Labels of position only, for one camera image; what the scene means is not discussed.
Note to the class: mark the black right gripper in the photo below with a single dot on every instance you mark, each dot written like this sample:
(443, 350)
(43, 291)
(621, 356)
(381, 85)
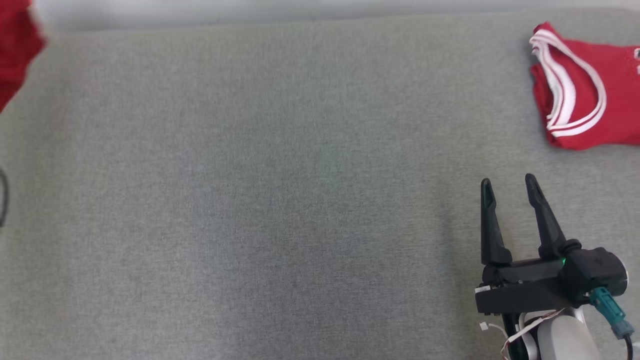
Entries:
(520, 287)

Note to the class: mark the red jersey with white sleeves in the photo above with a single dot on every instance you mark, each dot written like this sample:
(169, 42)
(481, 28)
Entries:
(615, 100)

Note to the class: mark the grey fabric sofa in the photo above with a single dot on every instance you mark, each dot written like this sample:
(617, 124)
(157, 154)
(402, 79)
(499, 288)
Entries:
(250, 200)

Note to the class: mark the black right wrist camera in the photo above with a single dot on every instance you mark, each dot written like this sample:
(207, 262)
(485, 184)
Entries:
(595, 270)

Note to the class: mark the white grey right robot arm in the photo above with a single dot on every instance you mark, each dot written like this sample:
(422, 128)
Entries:
(565, 340)

